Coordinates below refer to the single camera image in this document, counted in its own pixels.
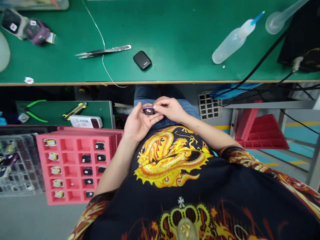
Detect person's right hand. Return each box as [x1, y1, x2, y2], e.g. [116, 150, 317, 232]
[152, 96, 191, 124]

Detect person's left hand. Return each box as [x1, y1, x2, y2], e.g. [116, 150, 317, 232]
[124, 102, 164, 144]

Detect person's right fingers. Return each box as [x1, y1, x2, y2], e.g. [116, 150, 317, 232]
[152, 96, 176, 111]

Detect person's left thumb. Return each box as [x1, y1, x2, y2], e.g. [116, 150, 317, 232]
[131, 102, 148, 120]

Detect person's left fingers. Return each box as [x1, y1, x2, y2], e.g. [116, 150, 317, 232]
[147, 114, 164, 128]

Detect person's legs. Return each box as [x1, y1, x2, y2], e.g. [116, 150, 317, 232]
[133, 84, 201, 129]

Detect small green side table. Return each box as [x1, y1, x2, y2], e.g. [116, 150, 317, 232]
[15, 100, 116, 130]

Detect black rounded watch case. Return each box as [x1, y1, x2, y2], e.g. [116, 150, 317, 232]
[133, 51, 152, 71]

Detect white grid tray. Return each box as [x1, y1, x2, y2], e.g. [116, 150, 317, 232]
[198, 91, 223, 121]

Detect white rectangular device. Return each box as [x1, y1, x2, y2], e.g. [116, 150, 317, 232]
[69, 115, 103, 129]

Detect yellow black utility knife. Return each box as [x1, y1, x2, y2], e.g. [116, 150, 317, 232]
[62, 102, 88, 121]

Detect steel tweezers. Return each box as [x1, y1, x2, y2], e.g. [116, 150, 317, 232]
[75, 45, 132, 59]

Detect blue bag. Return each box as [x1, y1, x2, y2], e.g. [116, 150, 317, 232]
[209, 83, 263, 101]

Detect group of black modules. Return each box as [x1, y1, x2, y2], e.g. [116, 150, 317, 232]
[81, 142, 107, 199]

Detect red foam compartment tray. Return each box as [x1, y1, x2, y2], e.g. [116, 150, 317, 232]
[35, 126, 125, 206]

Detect clear squeeze bottle blue nozzle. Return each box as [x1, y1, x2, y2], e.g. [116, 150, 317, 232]
[212, 10, 266, 65]

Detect person's body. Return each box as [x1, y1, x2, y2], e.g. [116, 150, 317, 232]
[67, 125, 320, 240]

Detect stack of red foam trays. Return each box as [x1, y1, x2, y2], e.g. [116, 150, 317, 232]
[234, 100, 291, 151]

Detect clear compartment tray with parts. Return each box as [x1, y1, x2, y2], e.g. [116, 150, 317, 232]
[0, 133, 46, 198]

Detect pile of watch parts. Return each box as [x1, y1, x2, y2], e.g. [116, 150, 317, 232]
[1, 7, 57, 46]

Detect clear plastic funnel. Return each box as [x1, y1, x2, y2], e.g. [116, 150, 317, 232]
[265, 0, 311, 35]

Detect clear plastic tray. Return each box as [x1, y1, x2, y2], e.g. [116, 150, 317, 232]
[0, 0, 70, 11]

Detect white round object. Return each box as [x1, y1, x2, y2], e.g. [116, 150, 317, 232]
[0, 31, 11, 73]

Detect black equipment box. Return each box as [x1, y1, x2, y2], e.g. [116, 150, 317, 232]
[277, 0, 320, 73]

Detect thin white wire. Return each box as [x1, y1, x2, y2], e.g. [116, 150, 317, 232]
[82, 0, 128, 88]

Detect green handled pliers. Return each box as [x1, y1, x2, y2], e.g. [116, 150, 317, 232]
[21, 99, 49, 123]

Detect thick black cable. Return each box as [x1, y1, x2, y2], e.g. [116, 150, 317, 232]
[211, 31, 288, 100]

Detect thin black cable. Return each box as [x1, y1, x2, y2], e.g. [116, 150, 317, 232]
[220, 70, 320, 135]

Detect grey metal frame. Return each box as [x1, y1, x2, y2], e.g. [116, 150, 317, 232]
[222, 99, 320, 193]

